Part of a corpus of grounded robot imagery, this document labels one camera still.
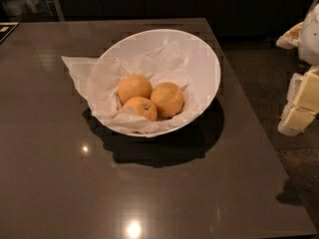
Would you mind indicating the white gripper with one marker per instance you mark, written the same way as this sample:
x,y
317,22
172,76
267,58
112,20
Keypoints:
x,y
310,39

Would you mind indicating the orange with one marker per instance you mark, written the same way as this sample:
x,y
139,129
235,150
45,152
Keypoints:
x,y
134,86
143,107
168,98

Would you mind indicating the white bowl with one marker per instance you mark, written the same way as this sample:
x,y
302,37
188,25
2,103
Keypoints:
x,y
202,64

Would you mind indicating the white crumpled paper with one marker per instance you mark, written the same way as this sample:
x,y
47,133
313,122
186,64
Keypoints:
x,y
97,81

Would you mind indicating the clutter behind glass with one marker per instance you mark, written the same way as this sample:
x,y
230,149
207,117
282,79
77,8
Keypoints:
x,y
24,8

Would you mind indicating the black item with white label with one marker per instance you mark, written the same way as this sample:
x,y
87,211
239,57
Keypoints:
x,y
6,28

